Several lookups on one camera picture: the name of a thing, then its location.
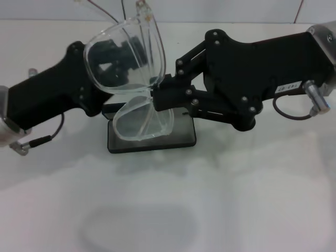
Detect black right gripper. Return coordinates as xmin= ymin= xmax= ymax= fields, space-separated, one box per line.
xmin=152 ymin=28 xmax=334 ymax=132

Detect right gripper cable with plug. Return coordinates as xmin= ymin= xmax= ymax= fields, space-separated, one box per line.
xmin=272 ymin=79 xmax=332 ymax=121

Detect clear white glasses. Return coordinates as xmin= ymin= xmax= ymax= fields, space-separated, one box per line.
xmin=74 ymin=0 xmax=175 ymax=142

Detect black glasses case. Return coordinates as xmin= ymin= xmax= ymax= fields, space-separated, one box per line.
xmin=101 ymin=103 xmax=197 ymax=155

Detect left gripper cable with plug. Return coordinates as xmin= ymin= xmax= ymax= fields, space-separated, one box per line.
xmin=9 ymin=67 xmax=66 ymax=158

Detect gripper cable with plug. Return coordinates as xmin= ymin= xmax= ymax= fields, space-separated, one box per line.
xmin=9 ymin=67 xmax=66 ymax=158
xmin=272 ymin=79 xmax=332 ymax=121

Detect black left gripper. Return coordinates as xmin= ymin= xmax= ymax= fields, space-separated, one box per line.
xmin=6 ymin=36 xmax=147 ymax=131

